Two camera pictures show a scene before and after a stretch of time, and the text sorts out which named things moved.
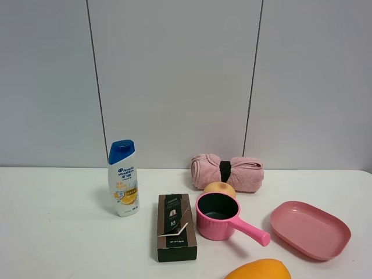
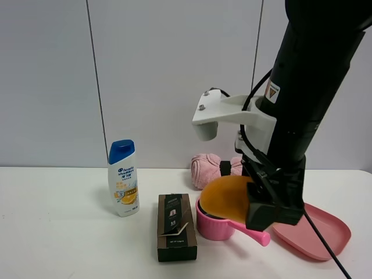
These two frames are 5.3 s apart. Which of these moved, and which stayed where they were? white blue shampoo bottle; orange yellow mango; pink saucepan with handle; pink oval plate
Moved: orange yellow mango
Stayed: white blue shampoo bottle; pink oval plate; pink saucepan with handle
